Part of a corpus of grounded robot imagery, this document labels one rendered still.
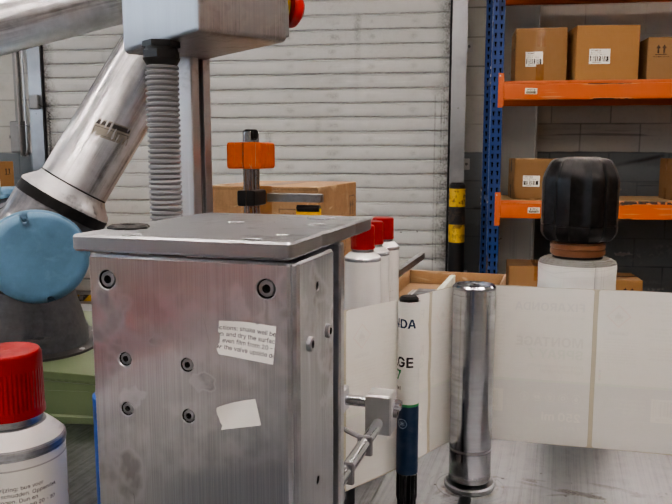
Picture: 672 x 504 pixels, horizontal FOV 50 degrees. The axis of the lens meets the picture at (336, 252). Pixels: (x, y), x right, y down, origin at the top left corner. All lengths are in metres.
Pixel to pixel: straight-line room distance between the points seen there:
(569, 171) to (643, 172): 4.66
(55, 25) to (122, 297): 0.75
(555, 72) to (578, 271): 3.84
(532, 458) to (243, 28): 0.50
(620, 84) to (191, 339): 4.31
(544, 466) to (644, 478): 0.09
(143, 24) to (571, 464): 0.60
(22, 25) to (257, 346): 0.80
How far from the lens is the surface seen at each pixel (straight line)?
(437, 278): 1.97
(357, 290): 0.98
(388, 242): 1.11
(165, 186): 0.69
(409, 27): 5.21
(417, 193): 5.14
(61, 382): 1.02
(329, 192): 1.47
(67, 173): 0.93
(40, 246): 0.91
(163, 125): 0.69
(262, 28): 0.69
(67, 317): 1.09
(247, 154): 0.81
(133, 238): 0.34
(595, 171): 0.81
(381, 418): 0.52
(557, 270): 0.82
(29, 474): 0.39
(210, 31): 0.66
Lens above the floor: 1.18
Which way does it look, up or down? 8 degrees down
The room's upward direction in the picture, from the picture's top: straight up
